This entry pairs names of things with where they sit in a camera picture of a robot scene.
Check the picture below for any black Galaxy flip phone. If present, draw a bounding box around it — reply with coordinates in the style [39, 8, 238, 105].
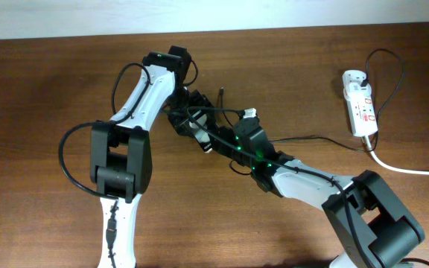
[188, 111, 212, 153]

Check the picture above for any black charging cable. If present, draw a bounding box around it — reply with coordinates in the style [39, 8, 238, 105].
[217, 48, 405, 154]

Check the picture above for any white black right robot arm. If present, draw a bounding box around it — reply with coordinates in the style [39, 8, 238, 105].
[210, 118, 425, 268]

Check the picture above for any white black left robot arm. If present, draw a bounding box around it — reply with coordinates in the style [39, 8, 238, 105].
[90, 46, 213, 267]

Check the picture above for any white USB charger adapter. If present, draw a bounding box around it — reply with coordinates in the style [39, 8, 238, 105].
[342, 70, 372, 101]

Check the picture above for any white power strip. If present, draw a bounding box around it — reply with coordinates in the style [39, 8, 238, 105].
[345, 94, 378, 137]

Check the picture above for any white power strip cord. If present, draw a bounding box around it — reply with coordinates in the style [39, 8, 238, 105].
[362, 135, 429, 179]

